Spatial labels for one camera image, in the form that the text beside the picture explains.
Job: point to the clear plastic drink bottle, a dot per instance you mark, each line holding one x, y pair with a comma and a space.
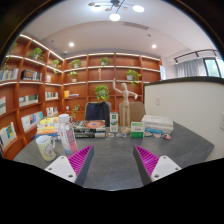
68, 136

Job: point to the stack of dark books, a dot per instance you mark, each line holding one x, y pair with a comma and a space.
89, 129

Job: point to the round printed sticker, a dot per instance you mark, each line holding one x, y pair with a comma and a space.
110, 135
121, 135

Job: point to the white wall switch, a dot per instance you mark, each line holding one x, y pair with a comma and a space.
158, 100

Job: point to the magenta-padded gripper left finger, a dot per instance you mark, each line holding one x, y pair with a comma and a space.
60, 166

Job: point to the tan chair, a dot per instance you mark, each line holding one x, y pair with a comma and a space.
138, 110

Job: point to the white partition with dark top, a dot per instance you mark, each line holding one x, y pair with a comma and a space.
186, 113

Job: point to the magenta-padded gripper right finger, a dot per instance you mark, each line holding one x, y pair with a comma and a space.
165, 166

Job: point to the wooden shelf unit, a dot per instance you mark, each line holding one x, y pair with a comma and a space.
33, 86

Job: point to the tall green white carton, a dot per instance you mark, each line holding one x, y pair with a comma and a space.
114, 122

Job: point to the black track light rail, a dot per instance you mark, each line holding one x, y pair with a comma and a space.
196, 52

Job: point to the grey curtain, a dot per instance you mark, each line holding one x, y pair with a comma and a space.
190, 68

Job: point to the wooden artist mannequin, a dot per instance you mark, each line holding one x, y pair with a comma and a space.
125, 103

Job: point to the branched ceiling lamp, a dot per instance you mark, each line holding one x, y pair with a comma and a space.
114, 16

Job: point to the ceiling air vent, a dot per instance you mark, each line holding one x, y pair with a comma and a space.
135, 25

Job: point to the small green white box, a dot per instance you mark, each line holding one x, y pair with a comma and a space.
137, 130

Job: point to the recessed ceiling light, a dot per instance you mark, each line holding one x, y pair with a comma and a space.
71, 44
154, 46

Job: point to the window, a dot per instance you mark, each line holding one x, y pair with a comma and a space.
213, 67

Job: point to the yellow striped white mug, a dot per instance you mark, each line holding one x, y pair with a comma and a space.
45, 148

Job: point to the orange blue printed sticker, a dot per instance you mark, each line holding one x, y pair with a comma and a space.
166, 136

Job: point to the chair with dark jacket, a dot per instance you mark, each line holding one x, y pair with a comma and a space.
97, 110

